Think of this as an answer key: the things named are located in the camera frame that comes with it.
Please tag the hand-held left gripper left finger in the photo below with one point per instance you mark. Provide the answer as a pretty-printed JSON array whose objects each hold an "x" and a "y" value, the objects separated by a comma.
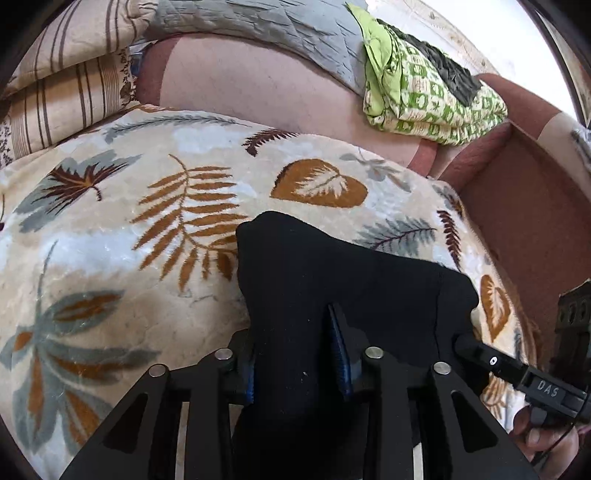
[{"x": 247, "y": 383}]

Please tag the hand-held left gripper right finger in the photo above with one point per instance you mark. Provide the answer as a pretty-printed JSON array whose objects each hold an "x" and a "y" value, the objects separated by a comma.
[{"x": 341, "y": 364}]

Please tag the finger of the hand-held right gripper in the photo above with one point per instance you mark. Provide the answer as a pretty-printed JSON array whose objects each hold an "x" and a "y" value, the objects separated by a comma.
[{"x": 489, "y": 360}]

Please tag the black pants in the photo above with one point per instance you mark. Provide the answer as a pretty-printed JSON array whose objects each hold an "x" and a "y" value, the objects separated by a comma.
[{"x": 323, "y": 267}]

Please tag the person's right hand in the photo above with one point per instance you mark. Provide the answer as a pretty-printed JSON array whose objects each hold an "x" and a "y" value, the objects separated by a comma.
[{"x": 540, "y": 441}]

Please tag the leaf printed blanket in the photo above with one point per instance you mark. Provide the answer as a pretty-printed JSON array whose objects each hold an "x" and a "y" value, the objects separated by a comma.
[{"x": 115, "y": 230}]

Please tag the green patterned blanket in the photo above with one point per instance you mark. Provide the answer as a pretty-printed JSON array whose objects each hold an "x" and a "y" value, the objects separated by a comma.
[{"x": 415, "y": 106}]

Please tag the pink sofa seat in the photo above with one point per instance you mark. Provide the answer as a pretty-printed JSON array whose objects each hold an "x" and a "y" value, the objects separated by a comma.
[{"x": 254, "y": 87}]

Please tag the dark grey cloth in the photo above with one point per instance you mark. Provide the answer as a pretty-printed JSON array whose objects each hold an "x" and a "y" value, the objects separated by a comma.
[{"x": 448, "y": 69}]

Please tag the striped beige cushion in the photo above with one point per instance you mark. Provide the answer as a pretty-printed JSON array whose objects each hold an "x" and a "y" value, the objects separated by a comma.
[
  {"x": 83, "y": 32},
  {"x": 60, "y": 106}
]

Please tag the grey quilted blanket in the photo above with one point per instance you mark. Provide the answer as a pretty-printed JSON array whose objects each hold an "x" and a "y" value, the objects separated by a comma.
[{"x": 277, "y": 27}]

